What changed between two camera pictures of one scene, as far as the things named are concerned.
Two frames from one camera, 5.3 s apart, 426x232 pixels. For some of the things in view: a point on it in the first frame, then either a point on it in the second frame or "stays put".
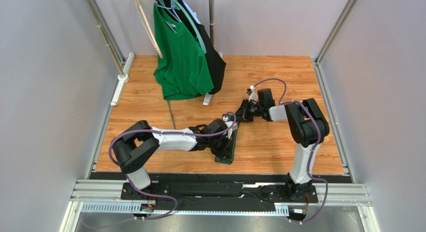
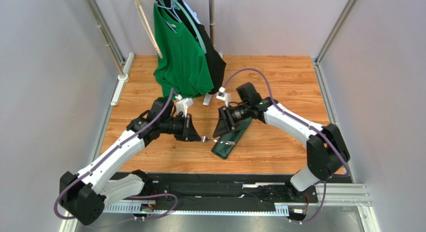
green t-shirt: x=184 y=71 stays put
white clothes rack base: x=207 y=98 stays put
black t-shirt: x=217 y=64 stays put
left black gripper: x=222 y=153 -> x=188 y=132
